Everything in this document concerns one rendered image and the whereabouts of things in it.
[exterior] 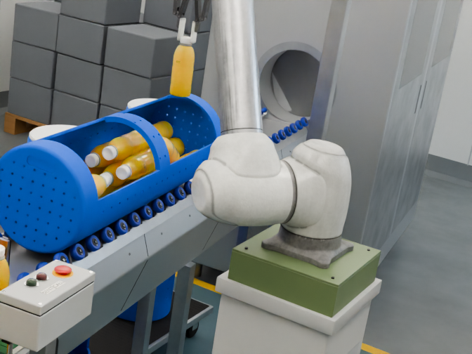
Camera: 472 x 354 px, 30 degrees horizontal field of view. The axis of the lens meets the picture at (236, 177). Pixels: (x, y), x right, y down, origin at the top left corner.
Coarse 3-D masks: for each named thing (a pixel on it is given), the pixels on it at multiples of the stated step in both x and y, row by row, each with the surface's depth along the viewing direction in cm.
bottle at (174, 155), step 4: (164, 140) 264; (168, 140) 266; (168, 144) 265; (172, 144) 268; (168, 148) 265; (172, 148) 268; (172, 152) 269; (176, 152) 274; (172, 156) 271; (176, 156) 275; (172, 160) 273; (176, 160) 276
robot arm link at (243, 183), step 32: (224, 0) 208; (224, 32) 207; (224, 64) 207; (256, 64) 209; (224, 96) 206; (256, 96) 207; (224, 128) 206; (256, 128) 205; (224, 160) 200; (256, 160) 201; (192, 192) 205; (224, 192) 198; (256, 192) 200; (288, 192) 203; (256, 224) 205
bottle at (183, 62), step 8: (176, 48) 279; (184, 48) 277; (192, 48) 279; (176, 56) 278; (184, 56) 277; (192, 56) 279; (176, 64) 278; (184, 64) 278; (192, 64) 280; (176, 72) 279; (184, 72) 279; (192, 72) 281; (176, 80) 280; (184, 80) 280; (176, 88) 280; (184, 88) 280; (184, 96) 281
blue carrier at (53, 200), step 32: (192, 96) 291; (96, 128) 264; (128, 128) 288; (192, 128) 296; (0, 160) 222; (32, 160) 219; (64, 160) 215; (160, 160) 252; (192, 160) 273; (0, 192) 225; (32, 192) 221; (64, 192) 218; (96, 192) 221; (128, 192) 236; (160, 192) 260; (0, 224) 227; (32, 224) 223; (64, 224) 219; (96, 224) 226
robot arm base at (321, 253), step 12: (264, 240) 217; (276, 240) 217; (288, 240) 214; (300, 240) 212; (312, 240) 212; (324, 240) 212; (336, 240) 215; (288, 252) 214; (300, 252) 212; (312, 252) 212; (324, 252) 213; (336, 252) 215; (324, 264) 209
